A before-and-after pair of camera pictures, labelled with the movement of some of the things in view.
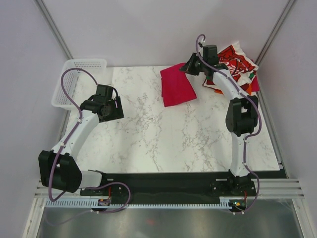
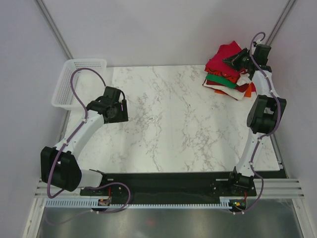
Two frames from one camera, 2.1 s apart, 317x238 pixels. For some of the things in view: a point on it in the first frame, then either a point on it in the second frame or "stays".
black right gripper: x=188 y=68 -> x=235 y=60
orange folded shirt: x=248 y=90 stays
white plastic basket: x=78 y=84 stays
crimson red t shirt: x=176 y=88 -> x=216 y=62
